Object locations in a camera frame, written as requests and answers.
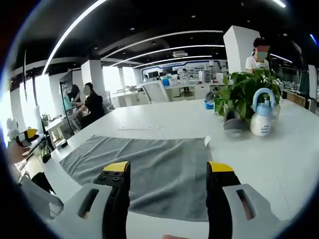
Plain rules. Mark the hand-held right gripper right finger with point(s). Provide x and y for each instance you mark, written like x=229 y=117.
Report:
x=224 y=204

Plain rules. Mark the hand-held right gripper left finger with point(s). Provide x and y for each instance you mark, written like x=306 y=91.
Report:
x=99 y=204

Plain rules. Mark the grey towel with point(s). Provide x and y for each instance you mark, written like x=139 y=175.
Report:
x=162 y=159

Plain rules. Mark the person's left hand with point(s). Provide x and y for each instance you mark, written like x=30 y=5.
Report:
x=21 y=154

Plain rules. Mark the person's right hand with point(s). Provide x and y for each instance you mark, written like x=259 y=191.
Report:
x=173 y=236

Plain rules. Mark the black monitor stand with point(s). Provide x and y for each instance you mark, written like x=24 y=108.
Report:
x=40 y=147

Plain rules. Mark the small windowsill plant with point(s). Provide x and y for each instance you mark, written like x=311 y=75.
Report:
x=46 y=119

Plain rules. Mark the small black device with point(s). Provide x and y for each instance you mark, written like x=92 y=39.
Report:
x=62 y=144

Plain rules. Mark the white table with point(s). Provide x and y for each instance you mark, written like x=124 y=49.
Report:
x=249 y=161

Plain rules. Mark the white office chair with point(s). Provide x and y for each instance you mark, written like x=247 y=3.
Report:
x=155 y=92
x=42 y=196

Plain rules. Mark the white built-in power strip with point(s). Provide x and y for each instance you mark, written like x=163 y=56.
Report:
x=139 y=126

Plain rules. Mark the blue packet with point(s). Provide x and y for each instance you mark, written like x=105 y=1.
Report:
x=208 y=105

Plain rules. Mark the dark grey headphones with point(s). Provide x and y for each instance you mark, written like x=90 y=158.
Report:
x=210 y=95

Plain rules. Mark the potted green plant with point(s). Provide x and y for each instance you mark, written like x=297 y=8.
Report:
x=239 y=92

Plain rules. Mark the ceiling air conditioner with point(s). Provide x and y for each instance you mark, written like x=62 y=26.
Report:
x=180 y=53

